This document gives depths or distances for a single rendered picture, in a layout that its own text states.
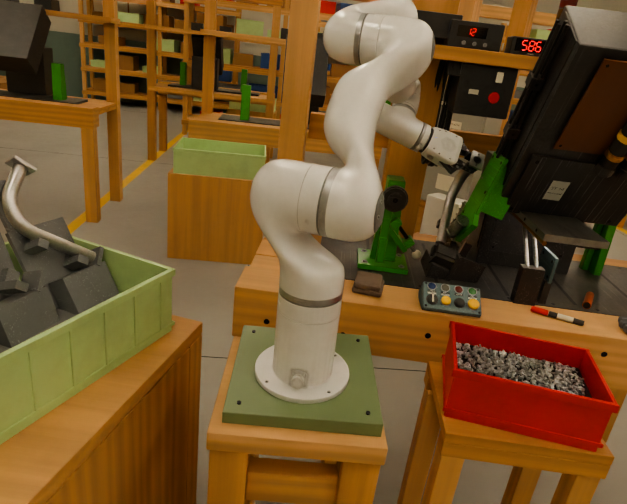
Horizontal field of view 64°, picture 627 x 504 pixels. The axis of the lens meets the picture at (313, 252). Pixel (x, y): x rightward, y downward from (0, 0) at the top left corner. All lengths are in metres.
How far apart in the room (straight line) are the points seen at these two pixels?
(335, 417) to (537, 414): 0.43
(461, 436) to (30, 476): 0.78
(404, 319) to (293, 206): 0.59
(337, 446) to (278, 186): 0.46
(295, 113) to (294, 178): 0.95
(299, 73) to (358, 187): 1.00
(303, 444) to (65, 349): 0.48
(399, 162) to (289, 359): 1.01
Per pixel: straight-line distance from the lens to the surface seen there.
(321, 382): 1.00
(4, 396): 1.03
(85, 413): 1.10
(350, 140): 0.88
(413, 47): 1.03
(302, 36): 1.76
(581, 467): 1.23
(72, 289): 1.30
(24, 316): 1.23
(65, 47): 12.22
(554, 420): 1.16
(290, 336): 0.93
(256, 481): 1.03
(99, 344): 1.14
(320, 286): 0.87
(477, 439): 1.13
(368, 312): 1.30
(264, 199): 0.84
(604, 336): 1.48
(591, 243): 1.41
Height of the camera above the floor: 1.48
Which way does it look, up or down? 22 degrees down
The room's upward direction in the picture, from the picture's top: 7 degrees clockwise
